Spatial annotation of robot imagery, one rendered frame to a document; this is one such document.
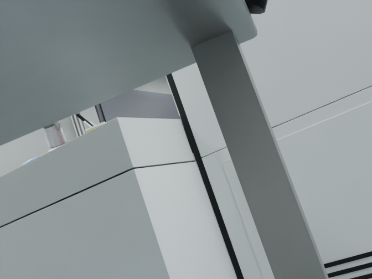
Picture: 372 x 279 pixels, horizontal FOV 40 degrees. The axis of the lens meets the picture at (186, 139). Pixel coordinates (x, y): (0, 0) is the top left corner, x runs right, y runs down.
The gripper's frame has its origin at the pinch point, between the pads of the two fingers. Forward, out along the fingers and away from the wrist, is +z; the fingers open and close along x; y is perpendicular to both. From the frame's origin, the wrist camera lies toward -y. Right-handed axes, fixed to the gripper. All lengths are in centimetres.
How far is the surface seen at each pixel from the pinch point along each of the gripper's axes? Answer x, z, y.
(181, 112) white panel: -1.2, 19.2, -37.0
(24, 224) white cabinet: 9.6, 25.9, 22.0
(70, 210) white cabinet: 17.1, 32.3, 5.5
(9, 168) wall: -284, -124, 119
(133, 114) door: -486, -183, 7
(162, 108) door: -560, -195, -29
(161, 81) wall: -588, -245, -51
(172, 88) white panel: -0.3, 11.2, -38.9
